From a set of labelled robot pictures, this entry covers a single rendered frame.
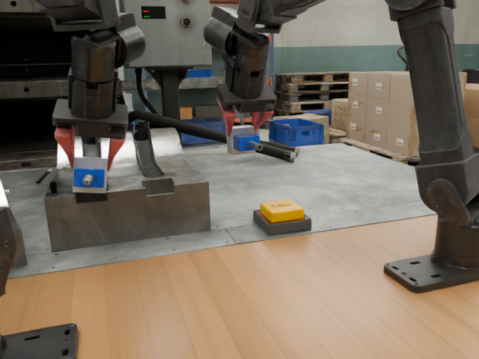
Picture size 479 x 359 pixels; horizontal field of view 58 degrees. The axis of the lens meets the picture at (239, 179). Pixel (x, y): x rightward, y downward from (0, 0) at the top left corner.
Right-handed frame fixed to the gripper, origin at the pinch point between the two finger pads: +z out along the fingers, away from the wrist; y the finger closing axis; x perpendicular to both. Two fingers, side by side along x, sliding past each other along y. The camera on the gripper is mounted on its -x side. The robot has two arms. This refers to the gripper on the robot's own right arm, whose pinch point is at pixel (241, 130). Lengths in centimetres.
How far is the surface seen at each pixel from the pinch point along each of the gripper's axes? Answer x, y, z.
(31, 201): -7.8, 43.2, 20.5
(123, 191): 14.8, 24.5, -0.9
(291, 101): -462, -259, 301
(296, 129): -254, -160, 197
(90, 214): 16.3, 30.0, 1.8
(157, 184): 11.1, 18.6, 1.7
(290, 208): 20.9, -2.9, 1.9
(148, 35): -76, 9, 14
